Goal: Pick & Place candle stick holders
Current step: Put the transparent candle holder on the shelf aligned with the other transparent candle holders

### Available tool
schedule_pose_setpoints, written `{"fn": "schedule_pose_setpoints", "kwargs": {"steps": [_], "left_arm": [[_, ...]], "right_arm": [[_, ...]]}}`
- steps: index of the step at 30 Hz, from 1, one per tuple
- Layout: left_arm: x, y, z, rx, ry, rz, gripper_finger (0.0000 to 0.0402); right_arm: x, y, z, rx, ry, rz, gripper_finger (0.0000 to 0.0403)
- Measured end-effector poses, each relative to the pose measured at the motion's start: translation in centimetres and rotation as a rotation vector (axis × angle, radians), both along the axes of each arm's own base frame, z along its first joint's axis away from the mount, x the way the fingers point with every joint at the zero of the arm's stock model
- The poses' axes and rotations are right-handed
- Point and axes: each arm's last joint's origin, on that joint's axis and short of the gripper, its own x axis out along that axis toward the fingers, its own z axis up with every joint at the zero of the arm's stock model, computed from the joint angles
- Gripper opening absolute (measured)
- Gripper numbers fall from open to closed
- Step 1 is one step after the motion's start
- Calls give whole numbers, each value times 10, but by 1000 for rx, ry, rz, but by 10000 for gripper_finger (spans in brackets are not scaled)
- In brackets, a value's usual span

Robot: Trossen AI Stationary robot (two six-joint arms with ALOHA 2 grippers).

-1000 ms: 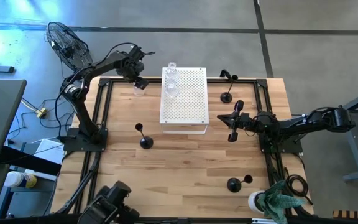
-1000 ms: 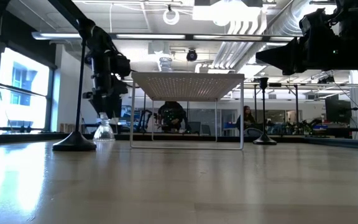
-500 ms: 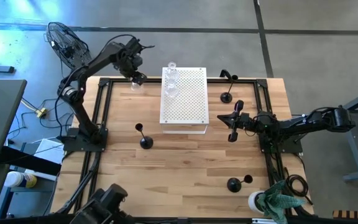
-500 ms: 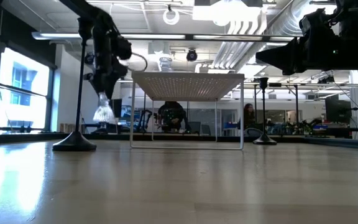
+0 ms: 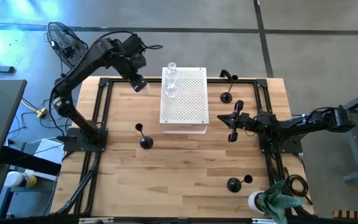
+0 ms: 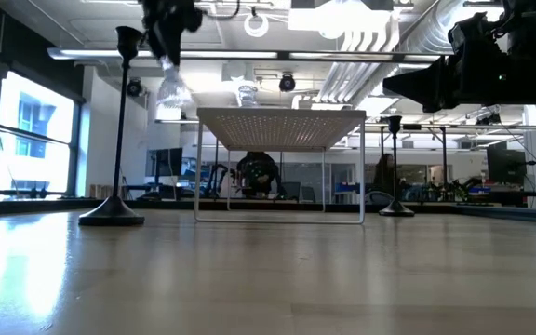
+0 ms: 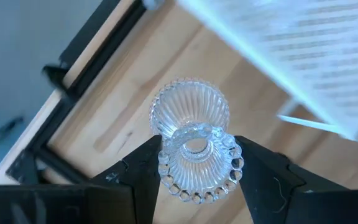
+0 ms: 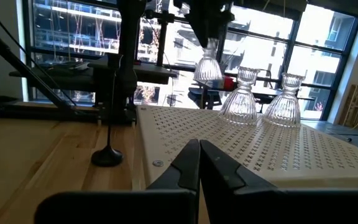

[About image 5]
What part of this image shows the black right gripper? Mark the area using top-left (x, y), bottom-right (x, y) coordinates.
top-left (217, 100), bottom-right (254, 143)

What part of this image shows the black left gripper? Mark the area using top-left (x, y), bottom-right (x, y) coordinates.
top-left (116, 52), bottom-right (148, 93)

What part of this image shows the black metal candlestick holder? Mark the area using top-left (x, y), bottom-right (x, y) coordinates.
top-left (226, 174), bottom-right (254, 194)
top-left (219, 74), bottom-right (239, 105)
top-left (134, 123), bottom-right (154, 150)

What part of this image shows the white perforated metal shelf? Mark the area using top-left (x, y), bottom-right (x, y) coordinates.
top-left (159, 67), bottom-right (210, 135)

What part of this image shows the white plant pot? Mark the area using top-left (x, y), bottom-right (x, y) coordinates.
top-left (247, 190), bottom-right (265, 214)

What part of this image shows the green cloth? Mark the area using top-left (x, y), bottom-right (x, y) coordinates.
top-left (256, 179), bottom-right (306, 224)

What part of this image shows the yellow power strip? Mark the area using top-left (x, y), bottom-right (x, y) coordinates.
top-left (35, 107), bottom-right (49, 119)

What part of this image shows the white paper sheet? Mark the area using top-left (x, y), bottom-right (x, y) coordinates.
top-left (33, 138), bottom-right (65, 165)

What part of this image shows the white bottle yellow label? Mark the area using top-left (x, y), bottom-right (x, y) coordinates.
top-left (3, 170), bottom-right (38, 189)

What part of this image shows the striped wooden slat panel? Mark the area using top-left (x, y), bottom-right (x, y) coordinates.
top-left (332, 210), bottom-right (358, 220)

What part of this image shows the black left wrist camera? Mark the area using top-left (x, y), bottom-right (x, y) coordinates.
top-left (131, 53), bottom-right (147, 70)

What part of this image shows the black aluminium table frame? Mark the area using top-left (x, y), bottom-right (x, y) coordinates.
top-left (56, 77), bottom-right (313, 218)

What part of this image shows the black clamp handle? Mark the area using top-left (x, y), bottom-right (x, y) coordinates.
top-left (219, 68), bottom-right (233, 82)

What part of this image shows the black wire floor fan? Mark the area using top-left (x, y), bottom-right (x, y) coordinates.
top-left (45, 21), bottom-right (89, 70)

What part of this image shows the coiled black cable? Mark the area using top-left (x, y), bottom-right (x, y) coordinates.
top-left (285, 173), bottom-right (314, 205)

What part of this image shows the black desk leg frame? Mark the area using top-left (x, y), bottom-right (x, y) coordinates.
top-left (0, 145), bottom-right (62, 177)

